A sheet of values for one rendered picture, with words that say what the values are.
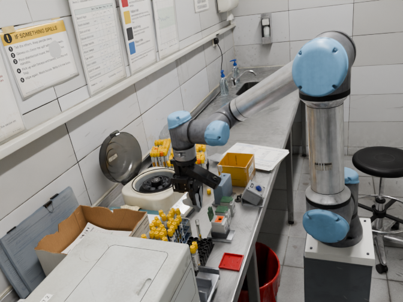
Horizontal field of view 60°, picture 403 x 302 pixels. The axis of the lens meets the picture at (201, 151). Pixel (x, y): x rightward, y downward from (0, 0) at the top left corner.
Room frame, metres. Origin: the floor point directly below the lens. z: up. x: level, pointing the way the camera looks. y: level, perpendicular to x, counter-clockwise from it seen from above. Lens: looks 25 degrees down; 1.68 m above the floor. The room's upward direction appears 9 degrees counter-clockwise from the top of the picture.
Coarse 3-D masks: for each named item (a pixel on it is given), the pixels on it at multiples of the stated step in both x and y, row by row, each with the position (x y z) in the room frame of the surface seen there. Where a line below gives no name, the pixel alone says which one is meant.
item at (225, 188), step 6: (222, 174) 1.28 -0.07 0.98; (228, 174) 1.27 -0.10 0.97; (222, 180) 1.23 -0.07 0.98; (228, 180) 1.25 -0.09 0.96; (222, 186) 1.19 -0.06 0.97; (228, 186) 1.24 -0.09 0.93; (216, 192) 1.20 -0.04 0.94; (222, 192) 1.19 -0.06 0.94; (228, 192) 1.24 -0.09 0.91; (234, 192) 1.27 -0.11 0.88; (216, 198) 1.20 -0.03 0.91; (216, 204) 1.20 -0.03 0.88
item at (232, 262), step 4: (224, 252) 0.92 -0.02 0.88; (224, 256) 0.90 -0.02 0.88; (228, 256) 0.90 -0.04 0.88; (232, 256) 0.90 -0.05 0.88; (236, 256) 0.89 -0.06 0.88; (240, 256) 0.89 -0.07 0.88; (224, 260) 0.89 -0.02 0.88; (228, 260) 0.88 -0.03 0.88; (232, 260) 0.88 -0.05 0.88; (236, 260) 0.88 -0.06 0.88; (240, 260) 0.87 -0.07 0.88; (220, 264) 0.86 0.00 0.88; (224, 264) 0.87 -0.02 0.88; (228, 264) 0.86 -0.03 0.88; (232, 264) 0.86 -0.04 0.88; (236, 264) 0.86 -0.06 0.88; (240, 264) 0.85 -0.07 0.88; (220, 268) 0.85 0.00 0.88; (224, 268) 0.85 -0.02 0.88; (228, 268) 0.84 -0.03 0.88; (232, 268) 0.84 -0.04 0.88; (236, 268) 0.83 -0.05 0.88
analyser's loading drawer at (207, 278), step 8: (200, 272) 0.81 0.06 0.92; (208, 272) 0.80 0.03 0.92; (216, 272) 0.79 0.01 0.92; (200, 280) 0.75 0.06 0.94; (208, 280) 0.74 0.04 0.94; (216, 280) 0.77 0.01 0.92; (200, 288) 0.75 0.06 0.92; (208, 288) 0.74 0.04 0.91; (200, 296) 0.71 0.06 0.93; (208, 296) 0.71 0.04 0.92
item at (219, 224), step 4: (216, 216) 1.02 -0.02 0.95; (220, 216) 1.02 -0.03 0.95; (224, 216) 1.02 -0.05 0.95; (212, 220) 1.01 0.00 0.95; (216, 220) 1.00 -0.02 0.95; (220, 220) 1.00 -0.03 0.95; (224, 220) 1.01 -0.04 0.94; (212, 224) 1.00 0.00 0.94; (216, 224) 0.99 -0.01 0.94; (220, 224) 0.99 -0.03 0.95; (224, 224) 0.99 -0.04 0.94; (212, 228) 1.00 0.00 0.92; (216, 228) 0.99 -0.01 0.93; (220, 228) 0.99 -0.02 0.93; (224, 228) 0.98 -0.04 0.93; (224, 232) 0.98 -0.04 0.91
